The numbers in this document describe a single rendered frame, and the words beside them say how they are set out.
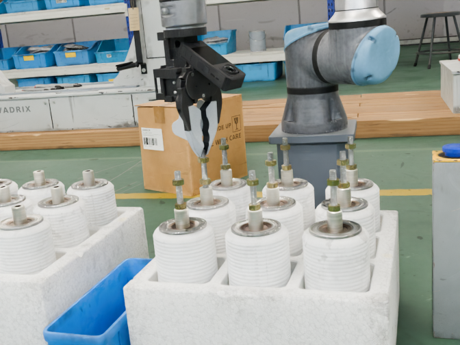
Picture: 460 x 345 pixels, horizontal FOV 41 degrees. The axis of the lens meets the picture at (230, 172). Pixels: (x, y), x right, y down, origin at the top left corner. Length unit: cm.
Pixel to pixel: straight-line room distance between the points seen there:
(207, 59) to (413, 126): 188
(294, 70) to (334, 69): 11
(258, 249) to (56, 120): 245
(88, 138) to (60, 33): 735
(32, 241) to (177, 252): 27
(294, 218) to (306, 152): 38
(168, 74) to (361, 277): 44
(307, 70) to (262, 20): 796
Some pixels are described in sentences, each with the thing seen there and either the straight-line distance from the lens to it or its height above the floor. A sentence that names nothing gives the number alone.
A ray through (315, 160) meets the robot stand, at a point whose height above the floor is 24.
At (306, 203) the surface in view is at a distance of 111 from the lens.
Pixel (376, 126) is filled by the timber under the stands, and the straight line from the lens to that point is 276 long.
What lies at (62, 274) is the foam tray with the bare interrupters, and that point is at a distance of 108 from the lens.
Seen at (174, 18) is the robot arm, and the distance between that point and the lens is 99.
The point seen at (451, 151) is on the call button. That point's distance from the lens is 104.
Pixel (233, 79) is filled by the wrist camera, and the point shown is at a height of 47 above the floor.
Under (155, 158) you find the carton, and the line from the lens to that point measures 211.
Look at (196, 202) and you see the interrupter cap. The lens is 107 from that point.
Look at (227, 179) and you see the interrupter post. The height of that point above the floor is 27.
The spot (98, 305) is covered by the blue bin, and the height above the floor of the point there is 8.
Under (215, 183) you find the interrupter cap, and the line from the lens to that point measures 118.
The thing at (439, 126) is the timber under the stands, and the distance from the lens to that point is 278.
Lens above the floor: 56
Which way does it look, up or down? 14 degrees down
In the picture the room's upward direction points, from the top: 5 degrees counter-clockwise
